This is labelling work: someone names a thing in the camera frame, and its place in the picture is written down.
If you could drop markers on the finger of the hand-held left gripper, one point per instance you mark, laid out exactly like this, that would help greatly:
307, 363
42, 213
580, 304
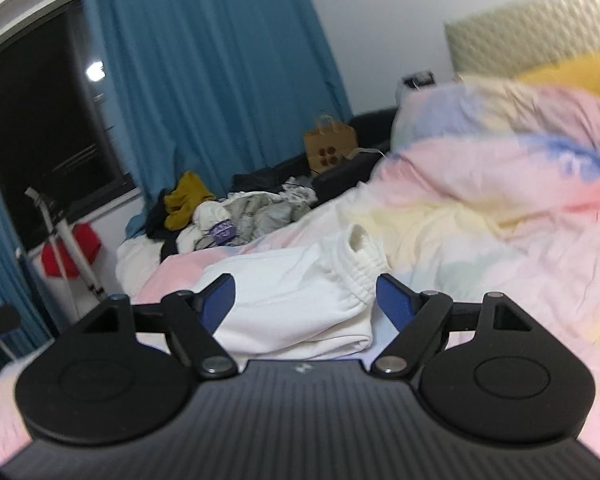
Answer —
0, 321

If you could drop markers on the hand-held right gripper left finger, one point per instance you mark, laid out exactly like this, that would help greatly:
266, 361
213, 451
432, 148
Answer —
219, 302

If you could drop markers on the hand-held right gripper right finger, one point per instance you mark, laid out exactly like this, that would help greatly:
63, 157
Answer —
394, 302

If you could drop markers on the white sweatpants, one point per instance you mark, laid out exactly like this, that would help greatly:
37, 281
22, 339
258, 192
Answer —
305, 300

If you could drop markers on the blue curtain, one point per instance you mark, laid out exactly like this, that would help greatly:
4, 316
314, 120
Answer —
5, 260
205, 60

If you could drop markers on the purple patterned cloth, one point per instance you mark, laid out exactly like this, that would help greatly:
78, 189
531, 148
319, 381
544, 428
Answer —
224, 232

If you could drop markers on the cream knit garment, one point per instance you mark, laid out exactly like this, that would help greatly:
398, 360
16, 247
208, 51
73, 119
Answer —
210, 217

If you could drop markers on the white folding drying rack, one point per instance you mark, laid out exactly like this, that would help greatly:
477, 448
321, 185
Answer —
67, 255

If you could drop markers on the grey patterned cloth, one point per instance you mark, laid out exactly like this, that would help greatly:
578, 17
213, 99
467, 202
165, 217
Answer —
265, 215

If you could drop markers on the black garment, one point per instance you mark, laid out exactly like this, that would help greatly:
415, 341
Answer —
155, 220

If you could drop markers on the mustard yellow garment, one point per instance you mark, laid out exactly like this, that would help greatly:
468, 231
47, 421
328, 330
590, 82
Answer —
187, 200

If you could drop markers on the red cloth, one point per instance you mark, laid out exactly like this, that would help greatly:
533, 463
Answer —
87, 245

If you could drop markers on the pastel tie-dye duvet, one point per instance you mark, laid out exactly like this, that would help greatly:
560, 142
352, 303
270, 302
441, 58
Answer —
505, 200

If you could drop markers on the brown paper bag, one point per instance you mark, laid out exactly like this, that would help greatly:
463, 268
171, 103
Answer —
330, 147

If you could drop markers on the dark window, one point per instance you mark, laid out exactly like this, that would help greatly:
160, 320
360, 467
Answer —
45, 135

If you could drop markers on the yellow pillow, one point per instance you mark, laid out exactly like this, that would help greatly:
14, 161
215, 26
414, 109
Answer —
575, 75

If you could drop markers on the cream padded headboard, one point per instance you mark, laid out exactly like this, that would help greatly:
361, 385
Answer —
525, 30

